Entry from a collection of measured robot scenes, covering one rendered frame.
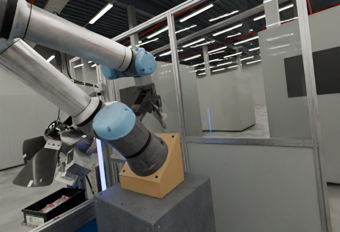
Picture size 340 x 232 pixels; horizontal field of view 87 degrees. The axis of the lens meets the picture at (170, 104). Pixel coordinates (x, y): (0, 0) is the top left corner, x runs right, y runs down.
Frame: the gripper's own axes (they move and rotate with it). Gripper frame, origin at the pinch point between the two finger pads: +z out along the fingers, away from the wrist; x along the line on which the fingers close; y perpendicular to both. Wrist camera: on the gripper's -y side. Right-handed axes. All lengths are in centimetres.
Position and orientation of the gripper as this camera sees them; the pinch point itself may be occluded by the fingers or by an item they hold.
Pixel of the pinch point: (151, 129)
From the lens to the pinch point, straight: 82.5
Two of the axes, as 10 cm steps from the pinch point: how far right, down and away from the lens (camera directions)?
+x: -8.7, 0.2, 4.9
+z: 1.9, 9.4, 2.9
